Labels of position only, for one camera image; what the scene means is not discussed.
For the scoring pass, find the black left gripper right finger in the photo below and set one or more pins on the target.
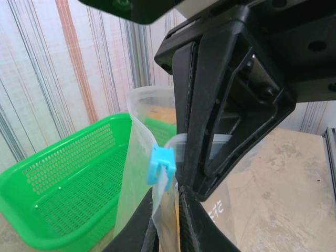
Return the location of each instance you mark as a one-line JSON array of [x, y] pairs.
[[204, 236]]

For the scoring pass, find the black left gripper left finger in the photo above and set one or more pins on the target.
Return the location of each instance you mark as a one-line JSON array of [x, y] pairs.
[[134, 236]]

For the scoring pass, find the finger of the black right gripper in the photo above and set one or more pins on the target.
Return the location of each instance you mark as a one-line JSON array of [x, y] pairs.
[[182, 78], [204, 105]]

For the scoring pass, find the blue zipper slider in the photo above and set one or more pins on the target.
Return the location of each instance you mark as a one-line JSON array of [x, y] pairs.
[[160, 160]]

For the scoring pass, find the clear zip-top bag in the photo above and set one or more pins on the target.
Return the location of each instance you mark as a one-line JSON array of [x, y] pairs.
[[139, 157]]

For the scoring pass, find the green perforated plastic basket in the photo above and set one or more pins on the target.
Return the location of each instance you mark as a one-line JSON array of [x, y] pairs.
[[65, 183]]

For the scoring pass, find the vertical aluminium corner post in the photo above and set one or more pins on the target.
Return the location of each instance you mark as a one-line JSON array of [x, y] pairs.
[[140, 52]]

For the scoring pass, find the aluminium side frame rail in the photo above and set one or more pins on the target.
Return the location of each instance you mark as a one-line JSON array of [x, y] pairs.
[[331, 147]]

